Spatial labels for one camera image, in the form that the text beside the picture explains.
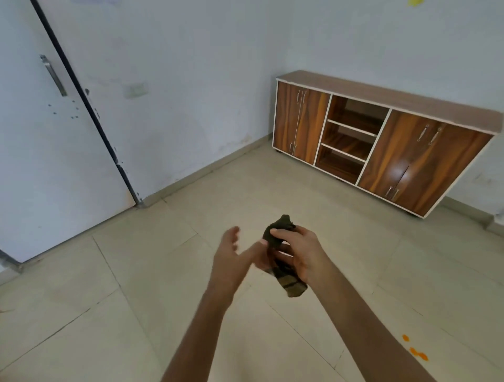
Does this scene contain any person's left hand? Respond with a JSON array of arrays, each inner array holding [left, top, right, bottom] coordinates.
[[208, 226, 269, 296]]

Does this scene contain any person's right hand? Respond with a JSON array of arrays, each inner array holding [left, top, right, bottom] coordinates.
[[256, 225, 335, 286]]

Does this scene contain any dark camouflage sock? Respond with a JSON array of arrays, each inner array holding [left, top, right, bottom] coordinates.
[[262, 214, 309, 298]]

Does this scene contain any person's left forearm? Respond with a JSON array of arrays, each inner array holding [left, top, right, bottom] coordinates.
[[161, 284, 237, 382]]

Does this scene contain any person's right forearm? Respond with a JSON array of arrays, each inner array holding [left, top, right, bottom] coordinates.
[[309, 264, 437, 382]]

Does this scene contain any wooden cabinet shelf board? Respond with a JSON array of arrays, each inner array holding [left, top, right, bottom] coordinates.
[[321, 142, 367, 163], [326, 119, 378, 138]]

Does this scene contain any narrow wooden cabinet door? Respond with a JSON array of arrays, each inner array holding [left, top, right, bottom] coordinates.
[[293, 88, 331, 165], [273, 81, 302, 156]]

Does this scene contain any wide wooden cabinet door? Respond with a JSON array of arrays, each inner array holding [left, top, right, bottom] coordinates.
[[358, 110, 442, 198], [391, 124, 494, 218]]

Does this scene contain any brown wooden sideboard cabinet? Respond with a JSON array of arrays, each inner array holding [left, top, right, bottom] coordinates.
[[272, 70, 504, 219]]

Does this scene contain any white room door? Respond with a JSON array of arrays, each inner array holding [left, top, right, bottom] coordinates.
[[0, 0, 137, 264]]

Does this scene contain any silver door pull handle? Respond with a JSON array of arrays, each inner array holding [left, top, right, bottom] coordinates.
[[39, 54, 68, 98]]

